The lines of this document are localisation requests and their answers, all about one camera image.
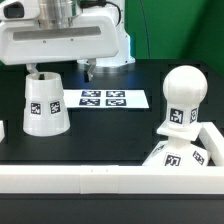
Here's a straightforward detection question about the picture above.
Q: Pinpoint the white right wall rail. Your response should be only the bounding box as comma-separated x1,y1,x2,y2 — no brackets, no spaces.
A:
199,122,224,167

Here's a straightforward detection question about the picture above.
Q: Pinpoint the white marker sheet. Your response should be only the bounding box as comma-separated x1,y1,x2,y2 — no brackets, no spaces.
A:
64,90,149,109

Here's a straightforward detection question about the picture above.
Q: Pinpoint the white left wall block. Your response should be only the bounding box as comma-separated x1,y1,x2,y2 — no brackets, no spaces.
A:
0,120,5,143

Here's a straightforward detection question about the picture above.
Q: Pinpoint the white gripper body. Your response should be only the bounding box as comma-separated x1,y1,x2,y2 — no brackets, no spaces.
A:
0,0,119,65

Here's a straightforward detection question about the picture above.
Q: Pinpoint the white front wall rail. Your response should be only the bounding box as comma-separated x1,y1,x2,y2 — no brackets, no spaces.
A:
0,165,224,194

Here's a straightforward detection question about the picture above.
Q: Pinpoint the white lamp base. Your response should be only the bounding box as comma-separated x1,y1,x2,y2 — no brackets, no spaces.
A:
143,122,210,168

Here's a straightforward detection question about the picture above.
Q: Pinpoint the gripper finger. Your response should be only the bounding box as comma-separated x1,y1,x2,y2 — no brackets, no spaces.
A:
26,63,45,80
84,59,96,82

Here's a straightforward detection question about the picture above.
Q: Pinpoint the white lamp bulb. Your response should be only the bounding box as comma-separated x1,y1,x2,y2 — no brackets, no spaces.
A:
163,65,208,130

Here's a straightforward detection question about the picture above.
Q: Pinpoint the white lamp shade cone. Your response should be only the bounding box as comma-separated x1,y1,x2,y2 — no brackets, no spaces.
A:
23,72,70,137

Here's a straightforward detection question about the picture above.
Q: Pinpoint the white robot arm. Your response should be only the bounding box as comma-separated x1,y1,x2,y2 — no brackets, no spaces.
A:
0,0,135,80

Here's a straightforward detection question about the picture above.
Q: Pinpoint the white wall rail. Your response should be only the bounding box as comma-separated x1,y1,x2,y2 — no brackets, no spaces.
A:
0,165,224,194
199,122,224,167

